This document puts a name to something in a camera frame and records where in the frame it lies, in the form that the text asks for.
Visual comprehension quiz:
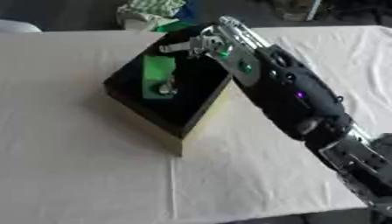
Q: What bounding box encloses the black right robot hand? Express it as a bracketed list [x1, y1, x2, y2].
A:
[156, 34, 226, 96]

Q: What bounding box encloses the green rectangular block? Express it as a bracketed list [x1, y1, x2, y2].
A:
[141, 54, 179, 101]

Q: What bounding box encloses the tan cardboard box black inside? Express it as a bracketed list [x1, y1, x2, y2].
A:
[102, 24, 236, 158]

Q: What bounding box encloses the green plastic item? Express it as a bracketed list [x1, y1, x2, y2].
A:
[154, 20, 200, 33]

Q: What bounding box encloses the green white checked cloth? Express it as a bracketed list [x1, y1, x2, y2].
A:
[115, 0, 189, 32]

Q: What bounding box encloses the white rounded object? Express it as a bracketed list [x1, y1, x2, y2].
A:
[0, 18, 43, 33]

